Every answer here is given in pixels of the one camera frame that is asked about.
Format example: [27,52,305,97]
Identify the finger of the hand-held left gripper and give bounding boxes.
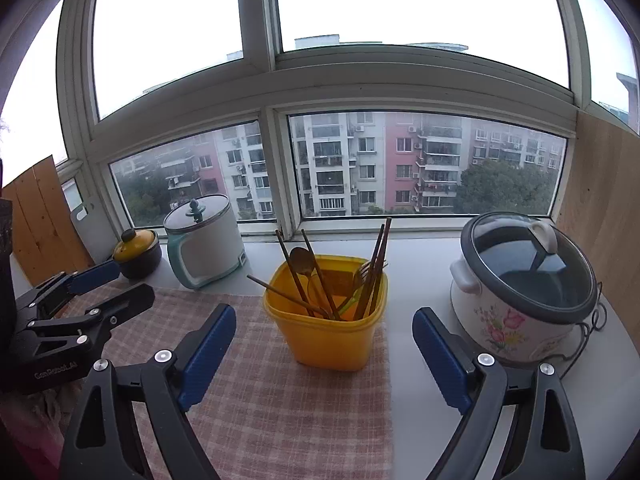
[25,283,157,357]
[14,260,122,322]

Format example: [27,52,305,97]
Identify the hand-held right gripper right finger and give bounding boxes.
[412,307,587,480]

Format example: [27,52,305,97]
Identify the black clay pot yellow lid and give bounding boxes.
[112,228,163,280]

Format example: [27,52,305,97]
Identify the steel fork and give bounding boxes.
[351,259,389,306]

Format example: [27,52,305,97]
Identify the person's left forearm pink sleeve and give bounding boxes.
[0,385,87,480]

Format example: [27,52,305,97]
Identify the white floral rice cooker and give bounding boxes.
[449,211,600,365]

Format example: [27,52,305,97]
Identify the white window frame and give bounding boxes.
[55,0,640,242]

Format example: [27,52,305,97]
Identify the yellow plastic container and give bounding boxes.
[263,254,390,372]

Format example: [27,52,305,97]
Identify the grey cutting board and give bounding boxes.
[69,175,127,267]

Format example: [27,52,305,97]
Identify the light wooden wall panel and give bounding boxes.
[555,109,640,307]

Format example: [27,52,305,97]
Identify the wooden plank board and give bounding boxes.
[0,155,97,287]

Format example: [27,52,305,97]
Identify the pink checked cloth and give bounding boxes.
[50,280,394,480]

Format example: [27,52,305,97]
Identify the white electric pot teal handle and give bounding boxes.
[163,193,247,290]

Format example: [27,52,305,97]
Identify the apartment buildings outside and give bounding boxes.
[110,36,569,229]

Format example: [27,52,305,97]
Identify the green plastic spoon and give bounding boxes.
[336,287,363,317]

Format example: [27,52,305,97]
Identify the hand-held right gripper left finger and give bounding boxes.
[59,303,237,480]

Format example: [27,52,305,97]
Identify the rice cooker cable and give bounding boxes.
[554,280,609,379]

